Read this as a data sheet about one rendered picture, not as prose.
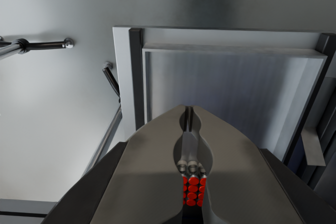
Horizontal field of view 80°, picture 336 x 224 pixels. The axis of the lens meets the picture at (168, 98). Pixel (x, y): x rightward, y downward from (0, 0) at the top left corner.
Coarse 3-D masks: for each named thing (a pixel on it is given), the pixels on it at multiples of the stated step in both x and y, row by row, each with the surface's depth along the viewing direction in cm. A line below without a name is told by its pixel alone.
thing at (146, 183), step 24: (168, 120) 10; (144, 144) 9; (168, 144) 9; (120, 168) 8; (144, 168) 8; (168, 168) 8; (120, 192) 7; (144, 192) 7; (168, 192) 7; (96, 216) 6; (120, 216) 6; (144, 216) 6; (168, 216) 6
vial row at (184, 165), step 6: (180, 162) 43; (186, 162) 43; (192, 162) 43; (180, 168) 41; (186, 168) 42; (192, 168) 41; (198, 168) 43; (186, 174) 41; (192, 174) 40; (198, 174) 41; (204, 174) 40; (186, 180) 40; (192, 180) 40; (198, 180) 40; (204, 180) 40
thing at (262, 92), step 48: (144, 48) 29; (192, 48) 30; (240, 48) 30; (288, 48) 31; (144, 96) 33; (192, 96) 36; (240, 96) 36; (288, 96) 35; (192, 144) 41; (288, 144) 36
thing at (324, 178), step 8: (328, 144) 38; (328, 152) 38; (328, 160) 37; (320, 168) 39; (328, 168) 43; (312, 176) 42; (320, 176) 39; (328, 176) 44; (312, 184) 41; (320, 184) 45; (328, 184) 45; (320, 192) 46; (328, 192) 46; (328, 200) 47
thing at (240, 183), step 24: (192, 120) 11; (216, 120) 10; (216, 144) 9; (240, 144) 9; (216, 168) 8; (240, 168) 8; (264, 168) 8; (216, 192) 7; (240, 192) 7; (264, 192) 7; (216, 216) 6; (240, 216) 6; (264, 216) 6; (288, 216) 6
